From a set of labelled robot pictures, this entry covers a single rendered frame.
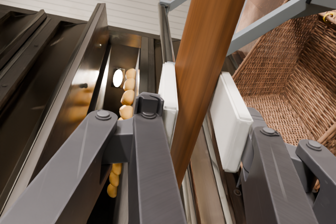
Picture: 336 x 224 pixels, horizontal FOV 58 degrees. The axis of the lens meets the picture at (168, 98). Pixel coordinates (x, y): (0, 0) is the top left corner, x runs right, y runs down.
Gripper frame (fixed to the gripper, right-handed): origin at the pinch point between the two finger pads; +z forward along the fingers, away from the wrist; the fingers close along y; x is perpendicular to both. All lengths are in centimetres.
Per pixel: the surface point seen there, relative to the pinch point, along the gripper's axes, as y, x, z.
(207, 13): -0.2, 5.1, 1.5
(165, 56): -1, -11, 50
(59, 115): -25, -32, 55
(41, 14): -65, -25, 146
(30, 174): -24, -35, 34
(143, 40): -11, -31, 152
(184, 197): 3.0, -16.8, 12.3
